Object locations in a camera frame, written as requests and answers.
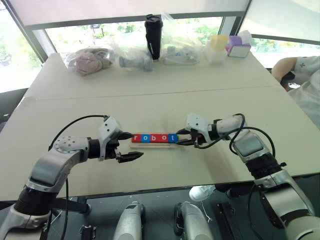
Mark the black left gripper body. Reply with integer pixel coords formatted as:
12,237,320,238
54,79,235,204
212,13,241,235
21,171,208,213
104,130,124,164

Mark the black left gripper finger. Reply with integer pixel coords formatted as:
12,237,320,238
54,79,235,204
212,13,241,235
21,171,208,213
117,131,136,141
117,151,145,164

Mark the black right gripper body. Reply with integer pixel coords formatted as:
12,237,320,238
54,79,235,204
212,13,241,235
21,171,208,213
189,128,205,149

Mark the wooden tile rack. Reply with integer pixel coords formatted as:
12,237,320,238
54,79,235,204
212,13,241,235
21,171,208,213
129,138,186,150

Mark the silver left robot leg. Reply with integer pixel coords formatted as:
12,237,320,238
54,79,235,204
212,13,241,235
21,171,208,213
112,200,146,240

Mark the silver robot leg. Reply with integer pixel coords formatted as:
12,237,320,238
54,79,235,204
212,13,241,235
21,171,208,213
112,200,146,240
173,200,214,240

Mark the silver right robot leg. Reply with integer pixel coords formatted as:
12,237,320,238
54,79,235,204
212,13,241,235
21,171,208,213
173,200,214,240

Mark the white sneaker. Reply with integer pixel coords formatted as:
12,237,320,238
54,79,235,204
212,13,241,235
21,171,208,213
188,184,217,202

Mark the clear bag with grey toy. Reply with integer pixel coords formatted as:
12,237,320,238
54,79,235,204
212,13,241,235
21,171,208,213
115,39,155,73

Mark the white plastic box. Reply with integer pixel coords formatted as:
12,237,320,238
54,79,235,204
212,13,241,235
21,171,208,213
204,41,229,65

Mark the clear bag with pink plush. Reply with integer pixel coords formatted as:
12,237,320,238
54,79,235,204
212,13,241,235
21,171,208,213
63,45,118,77

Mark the black stand bar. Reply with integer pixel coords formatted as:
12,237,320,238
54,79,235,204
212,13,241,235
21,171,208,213
216,202,241,240

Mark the yellow plastic box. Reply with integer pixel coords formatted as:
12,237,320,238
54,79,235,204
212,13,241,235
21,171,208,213
209,34,229,52

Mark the purple and white tissue box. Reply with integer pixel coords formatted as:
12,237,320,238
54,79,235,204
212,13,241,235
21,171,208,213
225,35,252,59

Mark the black travel tumbler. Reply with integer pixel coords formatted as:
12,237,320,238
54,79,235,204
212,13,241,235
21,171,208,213
143,13,164,61

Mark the black chair armrest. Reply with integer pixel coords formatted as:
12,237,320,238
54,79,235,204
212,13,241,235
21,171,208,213
279,70,301,91

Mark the white tissue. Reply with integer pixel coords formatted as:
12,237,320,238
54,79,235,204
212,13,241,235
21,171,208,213
237,29,253,44

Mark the person's white shirt torso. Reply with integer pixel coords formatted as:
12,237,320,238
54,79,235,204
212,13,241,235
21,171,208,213
287,55,320,126

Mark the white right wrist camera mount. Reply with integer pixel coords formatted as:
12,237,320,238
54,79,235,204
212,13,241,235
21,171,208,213
185,112,212,146

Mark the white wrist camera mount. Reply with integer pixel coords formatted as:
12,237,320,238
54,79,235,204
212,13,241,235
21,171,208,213
185,112,212,146
97,115,125,162

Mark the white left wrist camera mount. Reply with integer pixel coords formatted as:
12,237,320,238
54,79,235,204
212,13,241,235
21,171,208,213
97,115,125,162

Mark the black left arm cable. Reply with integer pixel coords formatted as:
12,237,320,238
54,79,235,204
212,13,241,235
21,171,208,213
48,114,110,240

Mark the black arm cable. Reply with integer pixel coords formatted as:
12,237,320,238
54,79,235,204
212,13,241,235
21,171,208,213
194,113,276,164
48,114,110,240

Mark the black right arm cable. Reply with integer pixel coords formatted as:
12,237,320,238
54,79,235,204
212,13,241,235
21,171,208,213
194,113,276,164

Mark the white cord on floor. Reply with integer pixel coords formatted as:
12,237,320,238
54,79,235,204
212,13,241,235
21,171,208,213
199,199,214,224

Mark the clear bag with white cables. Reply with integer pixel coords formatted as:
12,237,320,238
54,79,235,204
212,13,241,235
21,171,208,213
160,11,209,66

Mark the black stand bracket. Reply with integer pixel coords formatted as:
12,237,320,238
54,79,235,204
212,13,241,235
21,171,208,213
79,224,98,240

